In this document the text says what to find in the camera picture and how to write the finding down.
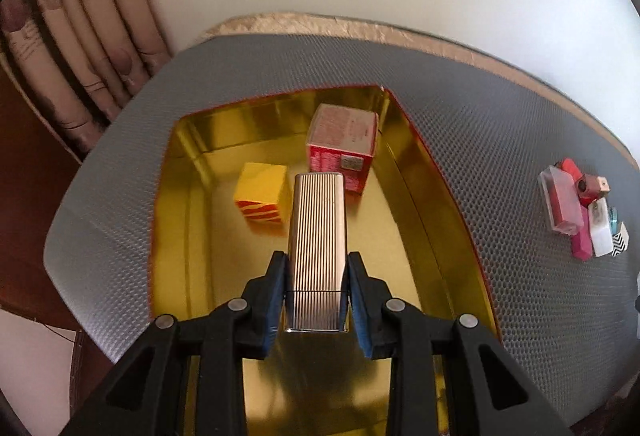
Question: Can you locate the silver ribbed metal box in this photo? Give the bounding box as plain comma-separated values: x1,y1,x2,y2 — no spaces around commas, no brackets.
283,172,349,333

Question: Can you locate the beige patterned tablecloth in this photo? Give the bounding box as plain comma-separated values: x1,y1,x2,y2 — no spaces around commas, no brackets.
199,12,640,167

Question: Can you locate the brown wooden door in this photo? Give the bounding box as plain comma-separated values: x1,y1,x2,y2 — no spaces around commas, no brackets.
0,58,117,333

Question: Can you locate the clear case with pink insert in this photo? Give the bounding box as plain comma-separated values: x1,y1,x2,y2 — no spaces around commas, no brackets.
539,165,585,235

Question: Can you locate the thin black cable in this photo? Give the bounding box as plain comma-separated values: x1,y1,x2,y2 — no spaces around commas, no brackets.
42,322,85,348

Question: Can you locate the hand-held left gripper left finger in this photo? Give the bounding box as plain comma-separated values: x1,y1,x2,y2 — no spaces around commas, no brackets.
60,251,289,436

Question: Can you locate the small copper box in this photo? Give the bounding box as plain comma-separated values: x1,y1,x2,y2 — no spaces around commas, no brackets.
575,175,610,205

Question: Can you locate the pink box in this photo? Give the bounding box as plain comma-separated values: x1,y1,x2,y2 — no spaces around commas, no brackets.
570,216,594,263

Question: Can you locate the red tin with gold interior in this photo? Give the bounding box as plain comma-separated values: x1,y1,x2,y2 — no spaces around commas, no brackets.
149,84,501,436

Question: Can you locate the red printed carton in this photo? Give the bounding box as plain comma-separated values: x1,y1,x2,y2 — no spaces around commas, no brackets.
305,104,379,195

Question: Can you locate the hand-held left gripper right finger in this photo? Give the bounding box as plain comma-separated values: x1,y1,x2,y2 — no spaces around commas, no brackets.
346,251,574,436

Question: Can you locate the black white chevron box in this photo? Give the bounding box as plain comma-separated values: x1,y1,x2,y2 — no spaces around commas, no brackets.
610,223,631,257

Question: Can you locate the beige leaf-print curtain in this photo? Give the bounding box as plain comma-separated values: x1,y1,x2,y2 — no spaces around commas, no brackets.
0,0,172,163

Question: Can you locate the yellow box with red stripes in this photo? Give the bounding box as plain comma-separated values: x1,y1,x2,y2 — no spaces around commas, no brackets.
234,162,291,236

